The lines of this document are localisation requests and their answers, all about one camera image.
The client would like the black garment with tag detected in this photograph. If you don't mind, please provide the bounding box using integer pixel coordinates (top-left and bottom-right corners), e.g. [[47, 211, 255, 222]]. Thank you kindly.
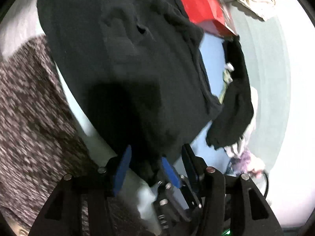
[[206, 36, 254, 149]]

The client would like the mottled grey knit clothing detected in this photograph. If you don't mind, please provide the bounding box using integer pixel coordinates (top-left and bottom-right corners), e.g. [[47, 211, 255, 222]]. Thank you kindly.
[[0, 35, 153, 236]]

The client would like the red box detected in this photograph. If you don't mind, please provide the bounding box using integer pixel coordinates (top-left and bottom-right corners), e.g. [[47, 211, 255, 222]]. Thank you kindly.
[[181, 0, 237, 38]]

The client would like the purple patterned clothes pile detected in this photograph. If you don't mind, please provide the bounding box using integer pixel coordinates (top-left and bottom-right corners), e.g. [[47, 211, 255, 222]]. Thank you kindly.
[[229, 149, 265, 177]]

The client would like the black t-shirt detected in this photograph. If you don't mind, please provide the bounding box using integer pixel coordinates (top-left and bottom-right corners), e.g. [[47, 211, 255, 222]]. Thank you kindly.
[[37, 0, 221, 185]]

